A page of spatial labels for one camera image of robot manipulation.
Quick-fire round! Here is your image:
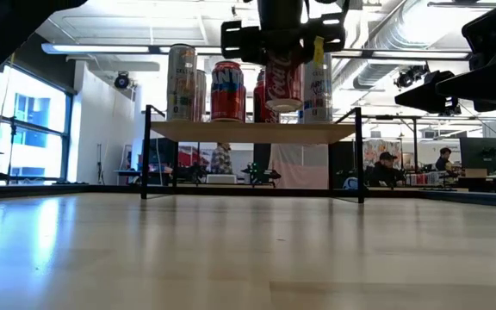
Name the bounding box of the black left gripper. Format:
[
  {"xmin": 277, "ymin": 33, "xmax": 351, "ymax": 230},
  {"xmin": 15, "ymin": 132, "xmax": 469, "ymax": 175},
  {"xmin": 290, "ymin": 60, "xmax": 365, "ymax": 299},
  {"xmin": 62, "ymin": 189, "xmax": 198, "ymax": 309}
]
[{"xmin": 220, "ymin": 0, "xmax": 349, "ymax": 66}]

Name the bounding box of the red Fanta soda can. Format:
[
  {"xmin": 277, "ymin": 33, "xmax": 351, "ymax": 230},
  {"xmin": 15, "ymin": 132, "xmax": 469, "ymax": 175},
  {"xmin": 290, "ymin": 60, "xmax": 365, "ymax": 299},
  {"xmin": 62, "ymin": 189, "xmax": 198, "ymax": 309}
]
[
  {"xmin": 210, "ymin": 59, "xmax": 247, "ymax": 123},
  {"xmin": 263, "ymin": 46, "xmax": 305, "ymax": 115},
  {"xmin": 252, "ymin": 68, "xmax": 280, "ymax": 125}
]

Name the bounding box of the slim white Celsius can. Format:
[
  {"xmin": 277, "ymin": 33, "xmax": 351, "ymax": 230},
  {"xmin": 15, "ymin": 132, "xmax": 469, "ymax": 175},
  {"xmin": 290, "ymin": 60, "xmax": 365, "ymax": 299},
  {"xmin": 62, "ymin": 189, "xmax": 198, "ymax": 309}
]
[
  {"xmin": 301, "ymin": 53, "xmax": 334, "ymax": 125},
  {"xmin": 165, "ymin": 43, "xmax": 198, "ymax": 122},
  {"xmin": 194, "ymin": 68, "xmax": 209, "ymax": 122}
]

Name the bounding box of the wooden shelf with black legs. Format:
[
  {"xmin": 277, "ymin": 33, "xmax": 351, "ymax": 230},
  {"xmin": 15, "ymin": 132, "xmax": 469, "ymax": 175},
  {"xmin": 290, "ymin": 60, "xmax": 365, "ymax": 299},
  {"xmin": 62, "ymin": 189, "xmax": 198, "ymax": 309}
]
[{"xmin": 141, "ymin": 104, "xmax": 367, "ymax": 204}]

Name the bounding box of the yellow tag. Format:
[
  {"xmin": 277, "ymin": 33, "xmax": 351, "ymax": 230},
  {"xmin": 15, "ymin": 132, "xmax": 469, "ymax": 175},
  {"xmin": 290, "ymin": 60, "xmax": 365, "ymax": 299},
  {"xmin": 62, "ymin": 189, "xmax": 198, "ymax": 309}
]
[{"xmin": 313, "ymin": 35, "xmax": 326, "ymax": 66}]

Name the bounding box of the black ceiling spotlight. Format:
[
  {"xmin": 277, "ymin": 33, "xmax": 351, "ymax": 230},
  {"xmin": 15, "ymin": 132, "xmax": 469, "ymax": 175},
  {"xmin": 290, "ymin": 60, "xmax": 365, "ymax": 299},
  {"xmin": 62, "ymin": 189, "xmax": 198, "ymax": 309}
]
[{"xmin": 394, "ymin": 63, "xmax": 431, "ymax": 90}]

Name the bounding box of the large black monitor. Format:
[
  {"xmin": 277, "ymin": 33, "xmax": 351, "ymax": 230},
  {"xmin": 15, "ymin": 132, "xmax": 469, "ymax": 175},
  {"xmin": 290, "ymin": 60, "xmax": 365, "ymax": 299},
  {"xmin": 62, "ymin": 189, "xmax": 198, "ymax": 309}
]
[{"xmin": 460, "ymin": 136, "xmax": 496, "ymax": 170}]

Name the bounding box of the colourful poster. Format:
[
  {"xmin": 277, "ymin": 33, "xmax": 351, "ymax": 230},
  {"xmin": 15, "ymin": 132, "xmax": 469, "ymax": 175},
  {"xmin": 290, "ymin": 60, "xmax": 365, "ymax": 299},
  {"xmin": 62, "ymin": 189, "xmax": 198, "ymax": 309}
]
[{"xmin": 363, "ymin": 138, "xmax": 403, "ymax": 170}]

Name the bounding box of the pink fabric screen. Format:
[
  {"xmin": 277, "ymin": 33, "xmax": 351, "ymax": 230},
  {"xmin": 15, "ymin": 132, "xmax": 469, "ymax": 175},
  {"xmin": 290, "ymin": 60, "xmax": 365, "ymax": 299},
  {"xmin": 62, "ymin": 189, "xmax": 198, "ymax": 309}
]
[{"xmin": 269, "ymin": 144, "xmax": 331, "ymax": 190}]

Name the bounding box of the black partition panel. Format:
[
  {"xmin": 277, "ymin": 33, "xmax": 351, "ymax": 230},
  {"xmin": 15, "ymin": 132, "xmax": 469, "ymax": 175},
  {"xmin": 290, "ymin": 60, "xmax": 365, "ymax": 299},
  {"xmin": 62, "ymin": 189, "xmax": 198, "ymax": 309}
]
[{"xmin": 328, "ymin": 140, "xmax": 357, "ymax": 190}]

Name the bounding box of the black tripod stand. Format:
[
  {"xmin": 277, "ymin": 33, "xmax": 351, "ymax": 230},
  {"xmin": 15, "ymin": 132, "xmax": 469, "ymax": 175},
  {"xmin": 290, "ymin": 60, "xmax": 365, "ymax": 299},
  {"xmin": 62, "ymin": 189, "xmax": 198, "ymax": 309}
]
[{"xmin": 5, "ymin": 115, "xmax": 22, "ymax": 184}]

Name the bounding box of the thin black metal frame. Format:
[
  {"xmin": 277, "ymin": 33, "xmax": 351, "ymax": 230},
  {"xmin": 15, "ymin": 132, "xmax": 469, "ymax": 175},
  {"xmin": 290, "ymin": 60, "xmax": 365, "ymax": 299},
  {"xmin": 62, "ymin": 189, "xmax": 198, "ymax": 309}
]
[{"xmin": 362, "ymin": 114, "xmax": 424, "ymax": 173}]

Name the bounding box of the round black ceiling camera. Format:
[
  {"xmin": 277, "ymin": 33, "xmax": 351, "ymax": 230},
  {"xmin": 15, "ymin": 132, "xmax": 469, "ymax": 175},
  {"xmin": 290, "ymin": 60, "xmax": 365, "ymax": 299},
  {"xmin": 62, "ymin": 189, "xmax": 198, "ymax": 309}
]
[{"xmin": 113, "ymin": 71, "xmax": 138, "ymax": 92}]

